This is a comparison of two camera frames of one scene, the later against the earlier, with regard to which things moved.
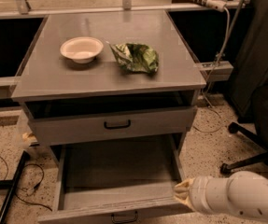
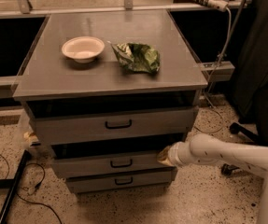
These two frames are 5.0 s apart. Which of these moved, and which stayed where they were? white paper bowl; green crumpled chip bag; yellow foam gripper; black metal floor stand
Moved: yellow foam gripper
Stayed: black metal floor stand; green crumpled chip bag; white paper bowl
